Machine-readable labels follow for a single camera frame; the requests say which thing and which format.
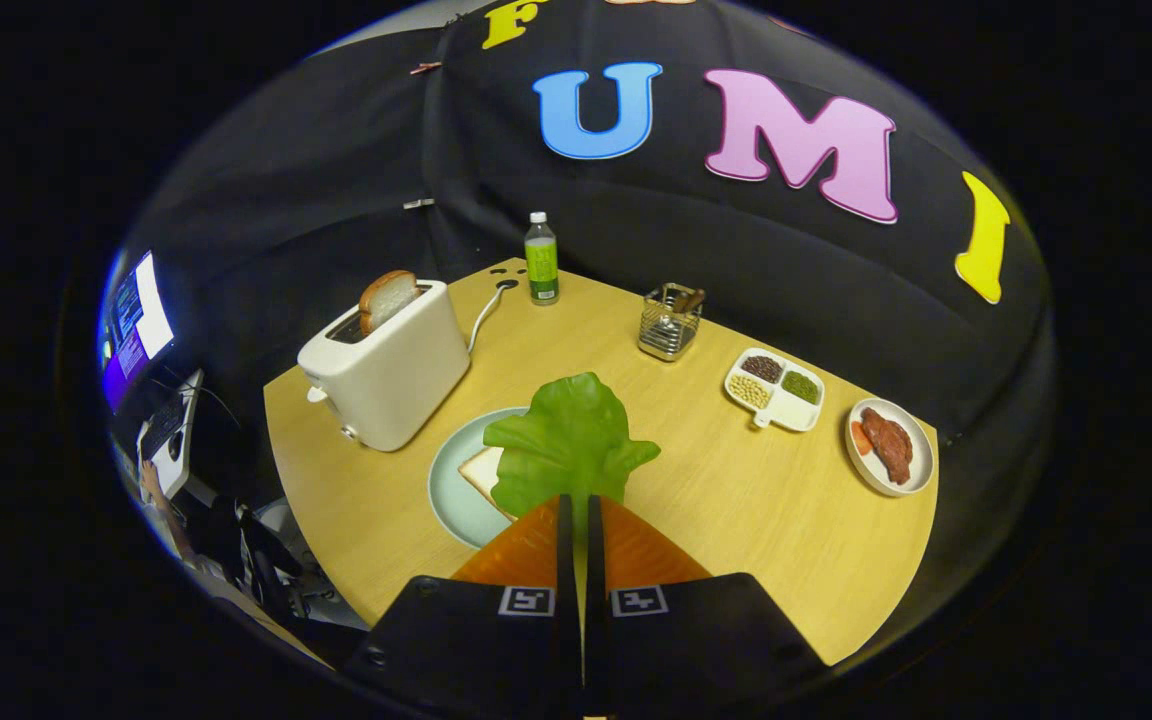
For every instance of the computer monitor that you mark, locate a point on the computer monitor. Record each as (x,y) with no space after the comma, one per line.
(141,320)

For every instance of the green label drink bottle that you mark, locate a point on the green label drink bottle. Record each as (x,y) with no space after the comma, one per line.
(541,270)

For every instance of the white divided dish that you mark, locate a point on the white divided dish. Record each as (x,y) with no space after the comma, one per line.
(786,412)

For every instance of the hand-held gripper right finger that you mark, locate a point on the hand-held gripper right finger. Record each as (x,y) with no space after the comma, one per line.
(594,560)

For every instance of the green lettuce leaf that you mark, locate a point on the green lettuce leaf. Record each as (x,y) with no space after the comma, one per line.
(566,440)

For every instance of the orange carrot slice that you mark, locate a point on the orange carrot slice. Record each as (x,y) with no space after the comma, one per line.
(861,440)

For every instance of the pile of dark beans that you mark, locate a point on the pile of dark beans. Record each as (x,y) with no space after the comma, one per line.
(762,368)

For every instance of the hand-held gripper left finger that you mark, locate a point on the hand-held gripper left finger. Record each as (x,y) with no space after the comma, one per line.
(566,560)

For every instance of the white toaster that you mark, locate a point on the white toaster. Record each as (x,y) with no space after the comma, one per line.
(396,385)

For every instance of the brown-crust bread slice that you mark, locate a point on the brown-crust bread slice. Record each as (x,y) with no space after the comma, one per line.
(388,298)

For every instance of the wooden utensil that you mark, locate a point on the wooden utensil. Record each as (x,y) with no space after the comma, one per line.
(691,299)

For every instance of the brown meat piece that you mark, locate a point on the brown meat piece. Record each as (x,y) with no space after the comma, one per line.
(888,445)

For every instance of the round white meat plate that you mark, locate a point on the round white meat plate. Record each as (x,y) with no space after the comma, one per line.
(921,455)

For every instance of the pile of pale beans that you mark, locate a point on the pile of pale beans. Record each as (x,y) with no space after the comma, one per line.
(749,391)

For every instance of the pale green round plate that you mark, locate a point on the pale green round plate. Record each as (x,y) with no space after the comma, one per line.
(456,490)

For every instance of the pile of green beans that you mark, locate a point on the pile of green beans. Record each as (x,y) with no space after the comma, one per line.
(801,387)

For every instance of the pale bread slice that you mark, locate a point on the pale bread slice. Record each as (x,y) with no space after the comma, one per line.
(484,470)

